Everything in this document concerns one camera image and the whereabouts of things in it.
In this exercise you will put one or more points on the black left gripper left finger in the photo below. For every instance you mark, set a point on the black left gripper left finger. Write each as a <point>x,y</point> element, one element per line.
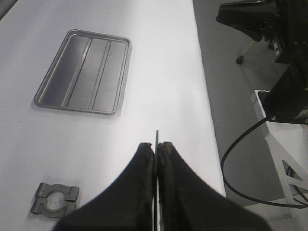
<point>126,205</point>

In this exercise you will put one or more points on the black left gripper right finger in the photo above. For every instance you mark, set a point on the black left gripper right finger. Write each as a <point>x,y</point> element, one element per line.
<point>189,204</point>

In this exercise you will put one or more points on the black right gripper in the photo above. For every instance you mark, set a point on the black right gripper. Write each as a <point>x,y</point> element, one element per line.
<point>285,22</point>

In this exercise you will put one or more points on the green perforated circuit board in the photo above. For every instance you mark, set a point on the green perforated circuit board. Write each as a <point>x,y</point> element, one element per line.
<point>156,206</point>

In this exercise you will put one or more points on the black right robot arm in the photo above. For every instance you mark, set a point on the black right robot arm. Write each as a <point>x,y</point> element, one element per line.
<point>289,97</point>

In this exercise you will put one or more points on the silver metal tray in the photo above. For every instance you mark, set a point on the silver metal tray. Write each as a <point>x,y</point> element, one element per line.
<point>88,74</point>

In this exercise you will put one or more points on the stand leg with caster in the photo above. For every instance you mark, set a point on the stand leg with caster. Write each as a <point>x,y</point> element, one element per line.
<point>240,59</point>

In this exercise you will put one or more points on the grey metal clamp block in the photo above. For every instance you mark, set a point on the grey metal clamp block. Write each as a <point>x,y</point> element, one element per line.
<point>55,201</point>

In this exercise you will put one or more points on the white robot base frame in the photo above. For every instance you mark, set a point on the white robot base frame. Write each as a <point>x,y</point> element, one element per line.
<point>288,145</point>

